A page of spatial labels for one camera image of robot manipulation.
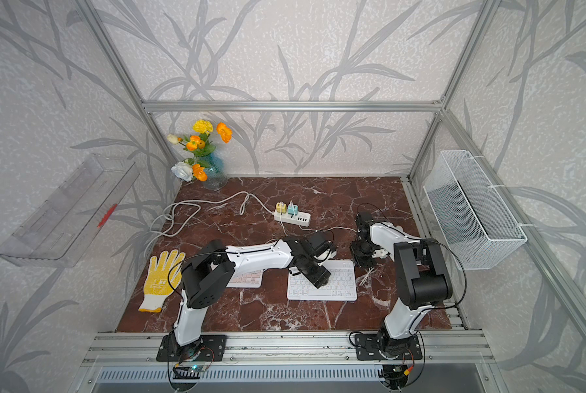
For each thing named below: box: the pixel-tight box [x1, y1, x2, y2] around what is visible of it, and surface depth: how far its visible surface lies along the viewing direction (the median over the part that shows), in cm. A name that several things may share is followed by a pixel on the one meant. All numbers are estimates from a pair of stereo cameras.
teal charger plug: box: [287, 204, 299, 217], surface depth 104 cm
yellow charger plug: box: [275, 202, 288, 214], surface depth 104 cm
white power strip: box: [273, 211, 312, 227], surface depth 104 cm
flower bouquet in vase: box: [166, 119, 234, 192], surface depth 92 cm
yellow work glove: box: [138, 249, 186, 313], surface depth 88 cm
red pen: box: [96, 203, 119, 229], surface depth 69 cm
